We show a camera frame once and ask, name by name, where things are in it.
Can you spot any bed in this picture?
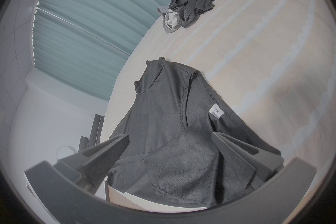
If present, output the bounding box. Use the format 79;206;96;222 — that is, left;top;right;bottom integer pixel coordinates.
104;0;334;212

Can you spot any black T-shirt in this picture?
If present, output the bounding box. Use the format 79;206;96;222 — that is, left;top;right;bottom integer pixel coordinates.
106;57;285;209

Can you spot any black chest of drawers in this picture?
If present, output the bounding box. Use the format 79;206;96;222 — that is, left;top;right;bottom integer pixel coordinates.
79;114;105;153

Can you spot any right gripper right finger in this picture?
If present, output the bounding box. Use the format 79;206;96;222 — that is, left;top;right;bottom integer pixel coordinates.
211;131;286;190

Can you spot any white round hoop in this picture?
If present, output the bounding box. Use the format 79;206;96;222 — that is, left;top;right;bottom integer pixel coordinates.
56;145;77;159

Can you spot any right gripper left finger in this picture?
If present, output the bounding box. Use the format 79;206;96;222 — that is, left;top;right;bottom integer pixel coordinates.
55;134;130;195

